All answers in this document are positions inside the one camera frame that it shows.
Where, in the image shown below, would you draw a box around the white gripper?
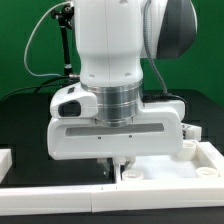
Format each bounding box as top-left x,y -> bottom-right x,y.
47,100 -> 185,176

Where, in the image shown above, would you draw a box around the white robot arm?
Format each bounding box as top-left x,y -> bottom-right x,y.
47,0 -> 197,166

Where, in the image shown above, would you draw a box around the white U-shaped fence wall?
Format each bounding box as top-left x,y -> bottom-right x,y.
0,144 -> 224,216

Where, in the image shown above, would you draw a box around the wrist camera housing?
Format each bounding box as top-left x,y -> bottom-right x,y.
50,83 -> 98,118

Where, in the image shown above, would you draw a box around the black cables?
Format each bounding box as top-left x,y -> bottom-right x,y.
0,75 -> 83,103

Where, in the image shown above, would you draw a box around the black camera stand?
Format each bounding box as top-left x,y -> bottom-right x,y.
51,4 -> 79,86

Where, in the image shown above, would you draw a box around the grey cable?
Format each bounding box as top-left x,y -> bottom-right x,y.
23,0 -> 76,79

